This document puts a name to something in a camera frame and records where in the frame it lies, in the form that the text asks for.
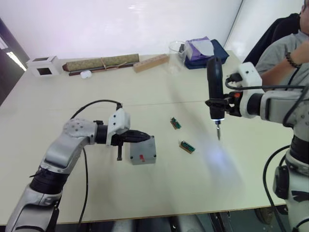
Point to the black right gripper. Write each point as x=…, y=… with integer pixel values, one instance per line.
x=233, y=105

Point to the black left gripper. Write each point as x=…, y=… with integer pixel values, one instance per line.
x=119, y=141

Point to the black electric screwdriver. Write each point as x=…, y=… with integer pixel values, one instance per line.
x=215, y=79

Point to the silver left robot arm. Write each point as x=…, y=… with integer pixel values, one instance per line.
x=61, y=147

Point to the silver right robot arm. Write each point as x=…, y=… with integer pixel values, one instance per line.
x=277, y=106

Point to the person's bare forearm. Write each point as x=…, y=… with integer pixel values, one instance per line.
x=280, y=68

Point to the white cube box with windows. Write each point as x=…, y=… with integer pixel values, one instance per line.
x=44, y=65

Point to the small green circuit board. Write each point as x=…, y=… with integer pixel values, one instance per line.
x=175, y=123
x=187, y=146

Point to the navy blue cloth bag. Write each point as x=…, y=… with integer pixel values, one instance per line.
x=217, y=56

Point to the purple tissue pack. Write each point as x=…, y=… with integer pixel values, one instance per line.
x=196, y=49

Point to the clear plastic cup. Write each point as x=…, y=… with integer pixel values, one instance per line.
x=175, y=56

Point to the person in grey shirt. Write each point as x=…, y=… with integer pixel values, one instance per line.
x=277, y=52

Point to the wooden block with holes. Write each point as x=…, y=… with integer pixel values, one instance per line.
x=150, y=63

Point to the black office chair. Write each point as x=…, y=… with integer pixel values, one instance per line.
x=268, y=36

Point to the small white earbud case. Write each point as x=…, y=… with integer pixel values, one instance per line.
x=85, y=74

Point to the rolled olive fabric scroll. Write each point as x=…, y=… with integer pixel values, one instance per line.
x=101, y=62

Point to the dark wooden rod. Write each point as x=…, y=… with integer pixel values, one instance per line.
x=75, y=72

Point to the dark rounded shape under table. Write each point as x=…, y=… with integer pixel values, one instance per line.
x=268, y=215

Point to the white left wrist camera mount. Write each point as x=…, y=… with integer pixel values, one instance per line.
x=118, y=122

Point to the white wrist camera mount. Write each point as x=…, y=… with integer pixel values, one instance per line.
x=249, y=77
x=118, y=122

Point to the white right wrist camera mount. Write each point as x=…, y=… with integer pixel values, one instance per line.
x=249, y=77

